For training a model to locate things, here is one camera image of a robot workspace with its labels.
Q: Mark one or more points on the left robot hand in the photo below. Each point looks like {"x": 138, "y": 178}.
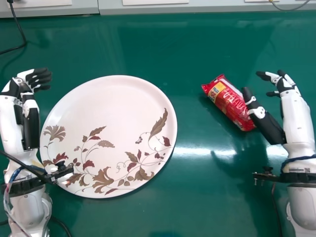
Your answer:
{"x": 12, "y": 128}

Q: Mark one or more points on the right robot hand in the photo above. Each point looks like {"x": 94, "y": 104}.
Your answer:
{"x": 296, "y": 118}

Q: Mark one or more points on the red biscuit packet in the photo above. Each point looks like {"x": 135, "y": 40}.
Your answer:
{"x": 229, "y": 103}

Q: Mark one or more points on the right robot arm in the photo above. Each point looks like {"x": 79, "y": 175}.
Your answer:
{"x": 303, "y": 209}

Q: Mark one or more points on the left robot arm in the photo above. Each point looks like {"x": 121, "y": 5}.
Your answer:
{"x": 27, "y": 212}

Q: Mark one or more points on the plate with brown leaf pattern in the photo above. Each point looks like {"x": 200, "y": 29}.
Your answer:
{"x": 111, "y": 118}

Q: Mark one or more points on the white socket strip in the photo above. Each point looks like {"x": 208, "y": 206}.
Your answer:
{"x": 197, "y": 8}
{"x": 49, "y": 10}

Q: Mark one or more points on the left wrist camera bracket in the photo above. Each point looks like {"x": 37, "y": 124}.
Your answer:
{"x": 60, "y": 171}

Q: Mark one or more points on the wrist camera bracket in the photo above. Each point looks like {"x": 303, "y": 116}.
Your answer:
{"x": 60, "y": 171}
{"x": 265, "y": 175}

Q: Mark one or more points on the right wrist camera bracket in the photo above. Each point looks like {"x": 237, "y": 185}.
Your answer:
{"x": 265, "y": 175}

